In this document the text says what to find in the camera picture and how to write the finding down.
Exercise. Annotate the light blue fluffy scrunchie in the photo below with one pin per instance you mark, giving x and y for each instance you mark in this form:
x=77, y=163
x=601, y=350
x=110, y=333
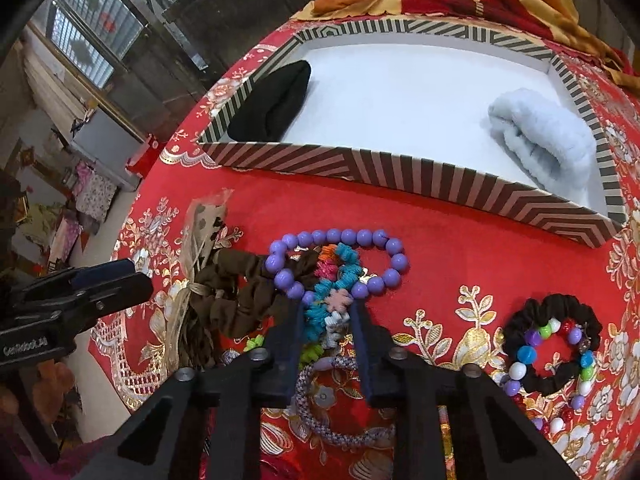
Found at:
x=540, y=135

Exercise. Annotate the red embroidered tablecloth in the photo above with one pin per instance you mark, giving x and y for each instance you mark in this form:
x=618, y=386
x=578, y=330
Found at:
x=450, y=270

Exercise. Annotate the black folded cloth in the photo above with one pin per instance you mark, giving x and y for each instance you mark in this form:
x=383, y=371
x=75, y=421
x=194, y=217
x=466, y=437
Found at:
x=275, y=105

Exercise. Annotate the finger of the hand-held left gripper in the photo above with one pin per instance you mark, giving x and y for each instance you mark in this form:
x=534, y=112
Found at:
x=102, y=270
x=120, y=292

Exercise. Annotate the barred window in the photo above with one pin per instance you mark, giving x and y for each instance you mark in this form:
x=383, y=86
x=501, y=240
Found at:
x=85, y=45

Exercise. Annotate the dark table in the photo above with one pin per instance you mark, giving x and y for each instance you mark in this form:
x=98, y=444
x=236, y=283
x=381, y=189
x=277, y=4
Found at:
x=225, y=25

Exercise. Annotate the magenta cloth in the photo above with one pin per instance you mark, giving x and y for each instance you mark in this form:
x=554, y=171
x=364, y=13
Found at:
x=45, y=462

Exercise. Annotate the striped cardboard box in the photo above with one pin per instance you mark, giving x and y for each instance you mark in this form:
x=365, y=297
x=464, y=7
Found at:
x=350, y=162

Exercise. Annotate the black scrunchie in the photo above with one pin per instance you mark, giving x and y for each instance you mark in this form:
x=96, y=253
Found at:
x=550, y=305

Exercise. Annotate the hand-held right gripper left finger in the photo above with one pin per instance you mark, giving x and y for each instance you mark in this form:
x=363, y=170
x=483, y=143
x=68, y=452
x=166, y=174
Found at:
x=295, y=332

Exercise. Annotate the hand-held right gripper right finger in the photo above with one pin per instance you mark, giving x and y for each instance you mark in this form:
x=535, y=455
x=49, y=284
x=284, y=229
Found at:
x=361, y=345

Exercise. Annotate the floral cloth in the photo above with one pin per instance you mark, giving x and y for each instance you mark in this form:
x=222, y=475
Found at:
x=95, y=190

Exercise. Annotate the grey cabinet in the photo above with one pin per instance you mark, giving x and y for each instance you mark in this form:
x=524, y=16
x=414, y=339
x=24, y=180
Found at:
x=105, y=145

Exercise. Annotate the brown scrunchie with ribbon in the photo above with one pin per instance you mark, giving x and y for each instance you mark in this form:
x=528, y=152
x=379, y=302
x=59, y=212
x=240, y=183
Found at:
x=235, y=300

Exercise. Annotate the red box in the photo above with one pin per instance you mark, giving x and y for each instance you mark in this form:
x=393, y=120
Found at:
x=145, y=155

